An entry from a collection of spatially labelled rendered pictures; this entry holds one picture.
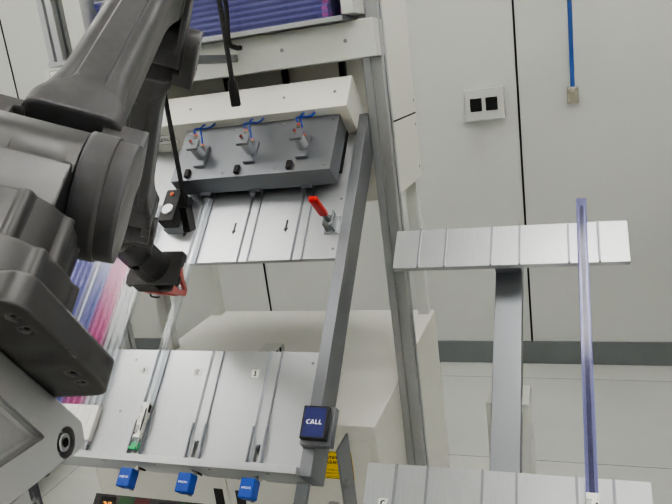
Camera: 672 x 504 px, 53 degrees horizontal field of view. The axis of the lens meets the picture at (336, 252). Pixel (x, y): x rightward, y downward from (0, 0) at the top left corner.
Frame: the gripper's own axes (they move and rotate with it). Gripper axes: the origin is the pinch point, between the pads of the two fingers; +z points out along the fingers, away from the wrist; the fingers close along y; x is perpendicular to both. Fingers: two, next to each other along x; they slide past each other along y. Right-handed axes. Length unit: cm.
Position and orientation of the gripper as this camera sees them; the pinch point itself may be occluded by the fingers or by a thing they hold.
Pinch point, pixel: (179, 291)
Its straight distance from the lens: 128.5
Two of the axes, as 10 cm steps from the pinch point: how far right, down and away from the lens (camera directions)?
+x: -1.4, 8.7, -4.8
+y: -9.5, 0.3, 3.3
